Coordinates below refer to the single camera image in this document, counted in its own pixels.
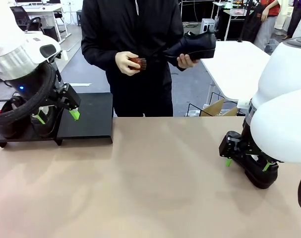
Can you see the brown cardboard box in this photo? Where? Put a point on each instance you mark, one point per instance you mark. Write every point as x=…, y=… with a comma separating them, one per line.
x=218, y=107

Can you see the black computer tower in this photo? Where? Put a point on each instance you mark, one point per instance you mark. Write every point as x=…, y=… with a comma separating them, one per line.
x=50, y=33

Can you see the small dark stool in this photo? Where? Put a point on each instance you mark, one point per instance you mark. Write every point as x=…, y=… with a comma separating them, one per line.
x=79, y=17

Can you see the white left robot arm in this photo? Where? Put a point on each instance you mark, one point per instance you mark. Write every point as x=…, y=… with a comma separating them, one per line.
x=16, y=49

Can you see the person in red shirt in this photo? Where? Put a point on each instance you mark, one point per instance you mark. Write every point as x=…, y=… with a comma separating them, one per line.
x=269, y=27

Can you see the black hanging apron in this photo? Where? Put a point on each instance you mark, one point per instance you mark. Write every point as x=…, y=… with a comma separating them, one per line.
x=253, y=27

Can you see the white office desk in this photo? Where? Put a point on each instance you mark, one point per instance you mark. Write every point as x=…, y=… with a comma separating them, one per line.
x=48, y=8

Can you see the person's right forearm black sleeve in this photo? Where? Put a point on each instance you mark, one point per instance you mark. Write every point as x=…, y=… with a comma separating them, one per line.
x=98, y=55

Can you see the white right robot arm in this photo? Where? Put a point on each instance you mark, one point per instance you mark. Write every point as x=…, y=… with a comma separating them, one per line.
x=284, y=119

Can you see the red-brown wooden shoe brush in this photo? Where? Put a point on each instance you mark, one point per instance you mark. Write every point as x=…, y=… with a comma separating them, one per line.
x=139, y=63

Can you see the black pole stand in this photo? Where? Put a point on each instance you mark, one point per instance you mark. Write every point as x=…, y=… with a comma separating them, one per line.
x=239, y=40

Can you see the white computer case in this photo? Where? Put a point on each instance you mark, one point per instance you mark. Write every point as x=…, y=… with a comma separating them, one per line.
x=206, y=24

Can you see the person's right hand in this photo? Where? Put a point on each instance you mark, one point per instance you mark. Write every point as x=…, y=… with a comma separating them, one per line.
x=123, y=62

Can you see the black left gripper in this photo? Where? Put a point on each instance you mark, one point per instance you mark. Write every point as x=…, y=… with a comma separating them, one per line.
x=26, y=86

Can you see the black office chair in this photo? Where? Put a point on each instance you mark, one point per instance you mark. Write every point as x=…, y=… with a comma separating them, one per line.
x=36, y=24
x=18, y=15

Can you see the small white table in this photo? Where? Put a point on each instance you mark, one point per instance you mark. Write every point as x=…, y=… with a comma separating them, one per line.
x=229, y=15

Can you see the person's left hand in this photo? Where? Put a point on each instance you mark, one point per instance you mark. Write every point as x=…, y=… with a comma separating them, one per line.
x=185, y=62

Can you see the person torso in black jacket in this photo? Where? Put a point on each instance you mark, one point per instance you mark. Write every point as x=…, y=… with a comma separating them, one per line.
x=130, y=29

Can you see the grey plastic bin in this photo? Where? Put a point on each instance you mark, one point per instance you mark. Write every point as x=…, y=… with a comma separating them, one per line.
x=271, y=45

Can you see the large white table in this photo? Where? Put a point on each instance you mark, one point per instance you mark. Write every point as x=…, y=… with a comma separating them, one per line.
x=234, y=64

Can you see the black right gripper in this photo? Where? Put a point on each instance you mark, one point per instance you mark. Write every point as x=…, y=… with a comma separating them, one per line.
x=247, y=141

